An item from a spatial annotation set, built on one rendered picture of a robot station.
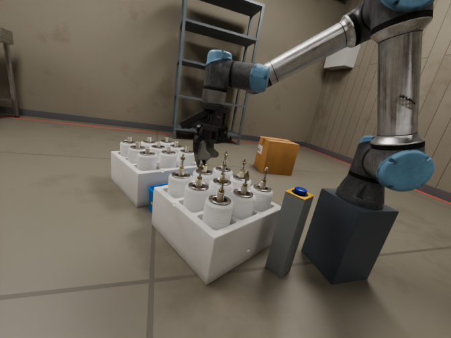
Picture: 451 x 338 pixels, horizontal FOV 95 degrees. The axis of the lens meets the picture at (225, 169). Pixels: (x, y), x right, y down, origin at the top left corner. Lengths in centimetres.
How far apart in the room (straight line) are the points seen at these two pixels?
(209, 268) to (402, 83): 71
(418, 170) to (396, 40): 32
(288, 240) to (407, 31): 63
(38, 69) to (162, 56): 144
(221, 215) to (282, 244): 24
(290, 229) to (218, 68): 55
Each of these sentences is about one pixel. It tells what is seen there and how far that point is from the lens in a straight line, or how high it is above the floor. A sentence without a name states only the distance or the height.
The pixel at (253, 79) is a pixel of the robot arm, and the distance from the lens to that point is 65.
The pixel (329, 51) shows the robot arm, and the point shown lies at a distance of 81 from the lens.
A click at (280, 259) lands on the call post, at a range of 82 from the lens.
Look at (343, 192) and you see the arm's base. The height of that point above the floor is 32.
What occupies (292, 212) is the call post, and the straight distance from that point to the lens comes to 73.
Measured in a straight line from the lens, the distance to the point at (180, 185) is 83.
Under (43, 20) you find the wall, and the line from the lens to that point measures 354.
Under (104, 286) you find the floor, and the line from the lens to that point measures 78.
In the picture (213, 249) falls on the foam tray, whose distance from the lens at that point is 67.
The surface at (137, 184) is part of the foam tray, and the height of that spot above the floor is 12.
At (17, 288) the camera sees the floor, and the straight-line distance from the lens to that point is 85.
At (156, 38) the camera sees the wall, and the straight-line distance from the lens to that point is 332.
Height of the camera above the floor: 56
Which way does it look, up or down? 18 degrees down
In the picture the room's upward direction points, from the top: 10 degrees clockwise
